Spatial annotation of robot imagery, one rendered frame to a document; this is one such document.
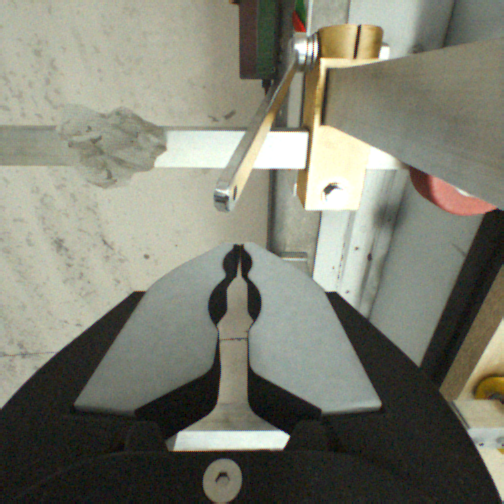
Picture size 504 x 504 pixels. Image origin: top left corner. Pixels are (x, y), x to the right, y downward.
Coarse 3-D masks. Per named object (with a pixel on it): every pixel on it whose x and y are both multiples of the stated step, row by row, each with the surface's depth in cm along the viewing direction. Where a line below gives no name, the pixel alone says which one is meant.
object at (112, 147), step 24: (72, 120) 23; (96, 120) 23; (120, 120) 22; (144, 120) 23; (72, 144) 24; (96, 144) 23; (120, 144) 24; (144, 144) 23; (96, 168) 24; (120, 168) 24; (144, 168) 25
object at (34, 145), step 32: (0, 128) 24; (32, 128) 24; (192, 128) 25; (224, 128) 25; (288, 128) 26; (0, 160) 25; (32, 160) 25; (64, 160) 25; (160, 160) 25; (192, 160) 25; (224, 160) 25; (256, 160) 25; (288, 160) 25; (384, 160) 25
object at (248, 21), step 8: (248, 0) 32; (256, 0) 32; (248, 8) 33; (256, 8) 33; (248, 16) 33; (256, 16) 33; (248, 24) 33; (256, 24) 33; (248, 32) 34; (256, 32) 34; (248, 40) 34; (256, 40) 34; (248, 48) 34; (248, 56) 35; (248, 64) 35; (248, 72) 35
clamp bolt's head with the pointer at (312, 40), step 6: (294, 12) 30; (294, 18) 29; (294, 24) 29; (300, 24) 26; (300, 30) 26; (312, 36) 22; (288, 42) 23; (312, 42) 22; (288, 48) 23; (312, 48) 22; (288, 54) 23; (312, 54) 22; (312, 60) 22; (306, 66) 23; (312, 66) 22
